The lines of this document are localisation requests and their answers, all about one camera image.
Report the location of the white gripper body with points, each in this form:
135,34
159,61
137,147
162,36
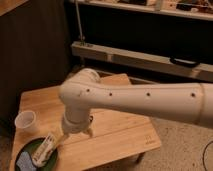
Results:
69,127

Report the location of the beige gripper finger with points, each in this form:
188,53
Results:
63,139
89,132

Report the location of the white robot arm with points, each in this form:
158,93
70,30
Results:
190,103

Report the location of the white wrapped snack package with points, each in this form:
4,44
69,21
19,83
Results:
44,151

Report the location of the wooden low table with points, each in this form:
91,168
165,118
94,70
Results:
116,135

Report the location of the dark green plate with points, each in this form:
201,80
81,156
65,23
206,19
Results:
30,147

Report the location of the clear plastic cup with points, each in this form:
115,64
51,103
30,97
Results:
26,121

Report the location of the blue cloth piece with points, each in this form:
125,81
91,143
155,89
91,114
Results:
24,162

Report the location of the metal vertical pole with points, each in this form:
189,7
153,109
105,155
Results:
81,36

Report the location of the white shelf board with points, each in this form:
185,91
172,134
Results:
141,8

